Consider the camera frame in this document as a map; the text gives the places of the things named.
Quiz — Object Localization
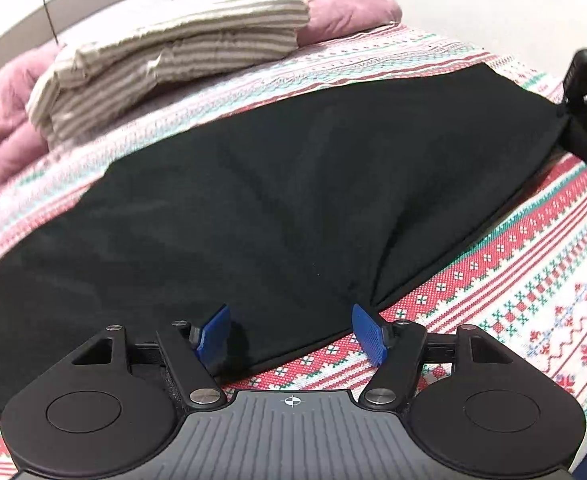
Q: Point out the black pants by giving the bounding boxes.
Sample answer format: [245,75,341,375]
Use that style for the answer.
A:
[0,64,563,412]

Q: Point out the patterned knit bedspread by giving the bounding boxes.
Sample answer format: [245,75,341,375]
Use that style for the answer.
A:
[0,20,587,478]

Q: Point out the mauve quilted comforter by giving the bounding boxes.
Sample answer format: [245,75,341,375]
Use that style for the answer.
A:
[0,41,60,186]

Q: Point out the beige striped folded bedding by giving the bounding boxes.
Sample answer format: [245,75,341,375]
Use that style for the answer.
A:
[26,0,310,148]

